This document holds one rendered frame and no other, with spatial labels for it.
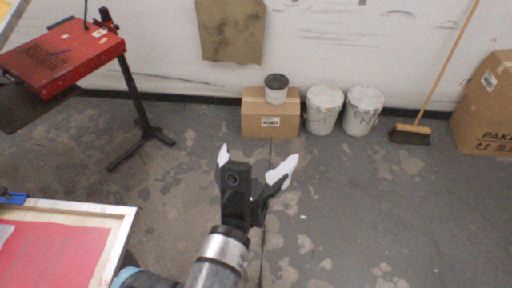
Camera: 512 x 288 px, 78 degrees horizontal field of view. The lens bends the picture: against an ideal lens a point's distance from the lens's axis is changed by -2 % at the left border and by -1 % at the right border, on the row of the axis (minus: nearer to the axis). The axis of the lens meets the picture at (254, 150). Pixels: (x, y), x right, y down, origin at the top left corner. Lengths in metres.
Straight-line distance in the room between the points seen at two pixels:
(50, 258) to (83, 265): 0.14
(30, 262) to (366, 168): 2.34
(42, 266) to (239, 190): 1.11
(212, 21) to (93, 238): 1.78
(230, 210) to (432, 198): 2.45
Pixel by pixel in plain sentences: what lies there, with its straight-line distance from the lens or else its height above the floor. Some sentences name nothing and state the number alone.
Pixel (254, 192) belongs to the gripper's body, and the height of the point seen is 1.69.
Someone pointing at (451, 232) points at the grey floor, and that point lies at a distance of 2.78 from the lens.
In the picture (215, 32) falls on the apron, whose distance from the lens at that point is 2.65.
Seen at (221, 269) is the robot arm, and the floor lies 1.69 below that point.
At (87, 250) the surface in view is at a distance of 1.45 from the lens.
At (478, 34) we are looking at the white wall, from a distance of 3.02.
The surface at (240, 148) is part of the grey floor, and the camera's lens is 2.81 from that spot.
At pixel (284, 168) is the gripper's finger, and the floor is 1.69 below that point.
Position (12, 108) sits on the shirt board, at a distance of 2.23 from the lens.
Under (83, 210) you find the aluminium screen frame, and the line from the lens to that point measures 1.51.
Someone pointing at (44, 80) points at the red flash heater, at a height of 1.10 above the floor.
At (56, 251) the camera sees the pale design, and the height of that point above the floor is 0.96.
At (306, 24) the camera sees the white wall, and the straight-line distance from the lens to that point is 2.64.
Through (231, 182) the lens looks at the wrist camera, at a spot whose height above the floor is 1.75.
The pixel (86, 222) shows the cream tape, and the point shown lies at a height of 0.96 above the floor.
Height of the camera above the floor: 2.16
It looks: 51 degrees down
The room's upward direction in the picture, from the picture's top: straight up
